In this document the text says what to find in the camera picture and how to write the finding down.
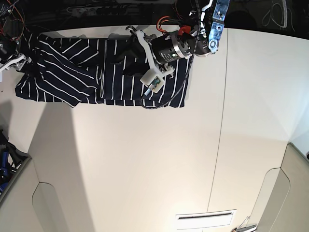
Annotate black braided cable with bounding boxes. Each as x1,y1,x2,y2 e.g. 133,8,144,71
139,0,202,111

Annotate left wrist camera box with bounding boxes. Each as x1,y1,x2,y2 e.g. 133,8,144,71
140,69,165,93

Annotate blue items in bin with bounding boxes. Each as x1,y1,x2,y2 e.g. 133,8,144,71
0,130,27,194

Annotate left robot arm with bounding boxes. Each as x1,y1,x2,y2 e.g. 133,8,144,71
112,0,230,76

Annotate white power strip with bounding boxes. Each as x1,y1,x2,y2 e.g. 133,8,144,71
66,6,127,17

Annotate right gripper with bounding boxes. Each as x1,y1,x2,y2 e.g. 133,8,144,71
0,40,31,73

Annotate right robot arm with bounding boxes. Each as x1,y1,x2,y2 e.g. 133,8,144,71
0,0,31,73

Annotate grey cable loop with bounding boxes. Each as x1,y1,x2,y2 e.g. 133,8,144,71
262,0,290,29

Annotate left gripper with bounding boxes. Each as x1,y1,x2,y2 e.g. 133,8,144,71
115,25,211,78

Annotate navy white striped T-shirt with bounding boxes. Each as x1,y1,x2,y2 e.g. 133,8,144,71
15,32,190,108

